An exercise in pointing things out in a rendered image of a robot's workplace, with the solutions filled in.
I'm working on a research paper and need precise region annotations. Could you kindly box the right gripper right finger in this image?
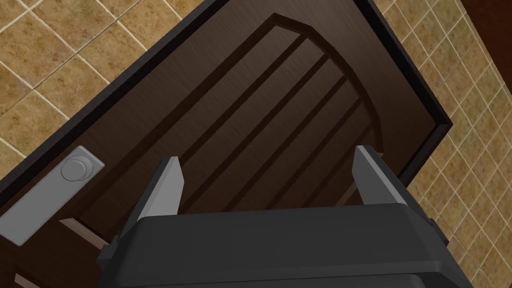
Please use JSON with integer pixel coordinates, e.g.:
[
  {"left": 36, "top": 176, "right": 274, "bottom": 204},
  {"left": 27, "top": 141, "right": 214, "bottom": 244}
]
[{"left": 351, "top": 145, "right": 434, "bottom": 224}]

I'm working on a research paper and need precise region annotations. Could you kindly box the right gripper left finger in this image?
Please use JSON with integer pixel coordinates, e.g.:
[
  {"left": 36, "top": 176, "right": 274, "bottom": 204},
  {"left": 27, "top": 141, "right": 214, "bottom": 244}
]
[{"left": 118, "top": 155, "right": 186, "bottom": 240}]

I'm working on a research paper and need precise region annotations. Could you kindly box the grey door knob with plate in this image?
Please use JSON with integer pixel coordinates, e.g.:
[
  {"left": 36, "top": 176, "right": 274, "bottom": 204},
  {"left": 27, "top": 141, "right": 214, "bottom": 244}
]
[{"left": 0, "top": 145, "right": 106, "bottom": 247}]

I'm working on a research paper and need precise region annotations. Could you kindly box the dark brown wooden door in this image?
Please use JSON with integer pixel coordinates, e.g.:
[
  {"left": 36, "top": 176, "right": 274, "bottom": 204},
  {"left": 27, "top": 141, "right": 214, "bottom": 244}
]
[{"left": 0, "top": 0, "right": 455, "bottom": 288}]

